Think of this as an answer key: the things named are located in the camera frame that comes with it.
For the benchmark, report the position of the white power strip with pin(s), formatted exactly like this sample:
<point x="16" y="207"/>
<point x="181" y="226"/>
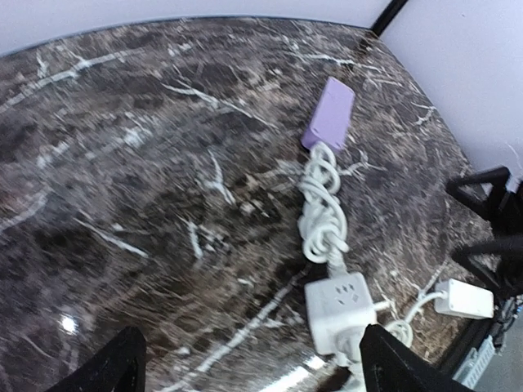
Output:
<point x="464" y="300"/>

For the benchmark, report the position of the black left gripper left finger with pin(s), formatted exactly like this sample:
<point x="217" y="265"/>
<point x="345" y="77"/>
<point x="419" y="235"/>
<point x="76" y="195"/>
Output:
<point x="118" y="366"/>

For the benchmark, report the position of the white plug with cable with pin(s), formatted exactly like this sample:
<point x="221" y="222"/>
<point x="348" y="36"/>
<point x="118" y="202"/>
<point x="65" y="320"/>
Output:
<point x="348" y="353"/>

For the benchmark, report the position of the purple power strip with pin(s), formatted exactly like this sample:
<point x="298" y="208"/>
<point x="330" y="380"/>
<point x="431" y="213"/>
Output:
<point x="331" y="118"/>

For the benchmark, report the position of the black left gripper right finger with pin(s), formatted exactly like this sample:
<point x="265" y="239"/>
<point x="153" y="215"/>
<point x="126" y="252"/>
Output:
<point x="389" y="366"/>

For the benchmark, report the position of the white slotted cable duct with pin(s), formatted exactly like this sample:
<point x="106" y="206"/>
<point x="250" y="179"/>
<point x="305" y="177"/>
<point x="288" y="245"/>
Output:
<point x="475" y="363"/>

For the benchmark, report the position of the white cube socket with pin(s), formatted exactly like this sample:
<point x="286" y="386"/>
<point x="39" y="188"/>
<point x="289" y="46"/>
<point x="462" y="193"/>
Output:
<point x="337" y="305"/>

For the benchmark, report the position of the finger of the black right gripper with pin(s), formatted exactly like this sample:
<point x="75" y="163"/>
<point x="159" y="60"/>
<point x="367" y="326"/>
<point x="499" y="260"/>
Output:
<point x="497" y="263"/>
<point x="486" y="194"/>

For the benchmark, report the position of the right black frame post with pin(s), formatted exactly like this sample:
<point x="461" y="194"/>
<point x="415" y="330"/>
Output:
<point x="392" y="9"/>

